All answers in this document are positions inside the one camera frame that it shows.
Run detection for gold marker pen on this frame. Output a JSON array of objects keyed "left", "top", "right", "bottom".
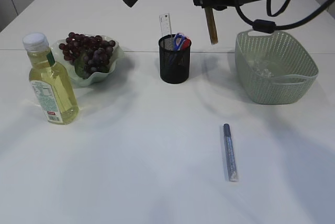
[{"left": 204, "top": 7, "right": 218, "bottom": 45}]

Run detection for clear plastic ruler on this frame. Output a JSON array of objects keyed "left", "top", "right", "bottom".
[{"left": 159, "top": 13, "right": 172, "bottom": 37}]

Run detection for blue scissors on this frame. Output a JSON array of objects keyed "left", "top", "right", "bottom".
[{"left": 173, "top": 33, "right": 186, "bottom": 51}]

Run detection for red glitter pen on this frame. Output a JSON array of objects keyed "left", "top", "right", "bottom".
[{"left": 181, "top": 38, "right": 191, "bottom": 50}]

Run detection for red grape bunch with leaf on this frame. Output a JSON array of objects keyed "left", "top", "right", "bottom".
[{"left": 58, "top": 32, "right": 116, "bottom": 79}]

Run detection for clear plastic sheet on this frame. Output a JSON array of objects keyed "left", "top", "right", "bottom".
[{"left": 248, "top": 58, "right": 281, "bottom": 78}]

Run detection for yellow tea bottle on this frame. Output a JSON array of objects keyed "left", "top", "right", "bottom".
[{"left": 23, "top": 32, "right": 79, "bottom": 125}]

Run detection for silver glitter pen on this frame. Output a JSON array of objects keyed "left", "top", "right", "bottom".
[{"left": 223, "top": 124, "right": 239, "bottom": 183}]

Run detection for black mesh pen cup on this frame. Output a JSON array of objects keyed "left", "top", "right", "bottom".
[{"left": 158, "top": 34, "right": 192, "bottom": 84}]

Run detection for green plastic woven basket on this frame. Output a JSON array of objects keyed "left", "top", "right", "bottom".
[{"left": 235, "top": 31, "right": 319, "bottom": 105}]

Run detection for pale green wavy plate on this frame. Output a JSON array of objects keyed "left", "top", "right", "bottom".
[{"left": 51, "top": 34, "right": 124, "bottom": 87}]

